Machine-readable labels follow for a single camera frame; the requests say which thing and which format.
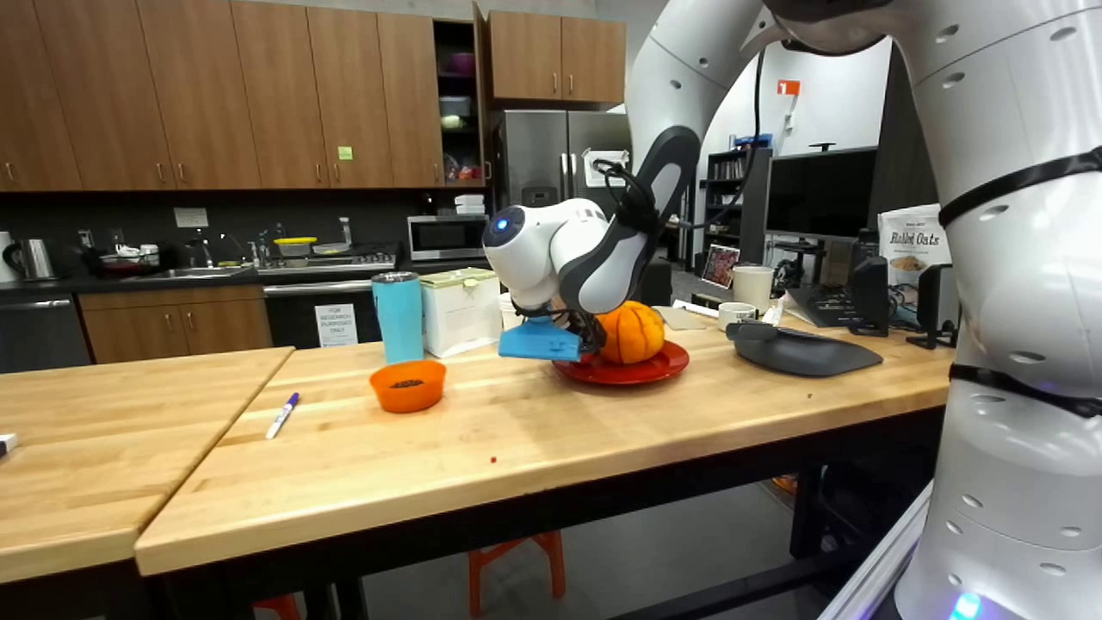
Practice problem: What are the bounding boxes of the black speaker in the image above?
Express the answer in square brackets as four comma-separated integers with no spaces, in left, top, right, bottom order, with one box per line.
[847,254,893,340]

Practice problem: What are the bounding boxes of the red plate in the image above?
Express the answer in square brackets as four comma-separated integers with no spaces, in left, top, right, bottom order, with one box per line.
[555,338,692,393]

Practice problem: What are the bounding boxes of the open cabinet shelf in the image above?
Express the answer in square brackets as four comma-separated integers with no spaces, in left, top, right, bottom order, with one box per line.
[429,16,490,188]

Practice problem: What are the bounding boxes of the round wooden stool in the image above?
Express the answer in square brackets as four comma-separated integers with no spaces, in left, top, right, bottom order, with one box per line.
[460,527,568,620]

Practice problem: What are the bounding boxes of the wooden wall cabinets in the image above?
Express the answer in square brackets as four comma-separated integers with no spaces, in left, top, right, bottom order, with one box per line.
[0,0,447,198]

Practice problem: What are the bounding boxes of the silver microwave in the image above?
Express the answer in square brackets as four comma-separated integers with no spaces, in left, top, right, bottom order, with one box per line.
[404,210,497,266]

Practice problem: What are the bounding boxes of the black computer monitor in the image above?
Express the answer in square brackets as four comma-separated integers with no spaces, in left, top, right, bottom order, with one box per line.
[753,150,887,270]

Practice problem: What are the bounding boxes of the small wooden wall cabinet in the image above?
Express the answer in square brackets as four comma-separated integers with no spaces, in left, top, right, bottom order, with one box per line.
[484,12,630,112]

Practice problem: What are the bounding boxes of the black dishwasher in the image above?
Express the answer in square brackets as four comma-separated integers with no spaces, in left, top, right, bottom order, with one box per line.
[0,293,91,372]

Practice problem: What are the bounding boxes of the stainless steel refrigerator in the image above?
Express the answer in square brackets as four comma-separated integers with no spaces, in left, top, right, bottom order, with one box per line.
[491,106,632,221]

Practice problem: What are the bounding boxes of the large white cup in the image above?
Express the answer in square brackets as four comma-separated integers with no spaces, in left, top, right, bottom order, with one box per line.
[730,263,779,306]

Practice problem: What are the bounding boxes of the orange pumpkin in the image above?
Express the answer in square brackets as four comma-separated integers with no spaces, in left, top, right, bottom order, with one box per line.
[596,297,666,370]

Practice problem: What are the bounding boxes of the white marker pen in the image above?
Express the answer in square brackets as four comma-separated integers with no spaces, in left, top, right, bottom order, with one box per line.
[262,390,306,445]

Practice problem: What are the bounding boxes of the wooden base cabinet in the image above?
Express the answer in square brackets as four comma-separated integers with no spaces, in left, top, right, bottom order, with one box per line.
[73,282,274,367]

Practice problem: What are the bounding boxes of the orange bowl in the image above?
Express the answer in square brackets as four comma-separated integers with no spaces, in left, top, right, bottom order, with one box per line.
[365,357,452,417]

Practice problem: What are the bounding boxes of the blue wrist camera box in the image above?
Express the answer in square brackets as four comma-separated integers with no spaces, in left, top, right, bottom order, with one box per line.
[497,317,584,367]

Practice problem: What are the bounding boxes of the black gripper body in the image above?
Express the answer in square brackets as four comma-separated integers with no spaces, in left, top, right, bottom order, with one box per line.
[513,301,614,346]

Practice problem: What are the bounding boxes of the white snack bag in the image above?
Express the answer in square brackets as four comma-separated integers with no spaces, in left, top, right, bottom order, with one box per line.
[873,199,958,330]

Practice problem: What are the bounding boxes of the grey dustpan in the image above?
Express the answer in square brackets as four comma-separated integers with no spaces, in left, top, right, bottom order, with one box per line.
[722,317,886,383]

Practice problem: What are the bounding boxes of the teal tumbler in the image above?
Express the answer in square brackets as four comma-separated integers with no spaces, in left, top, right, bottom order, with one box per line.
[369,270,425,370]

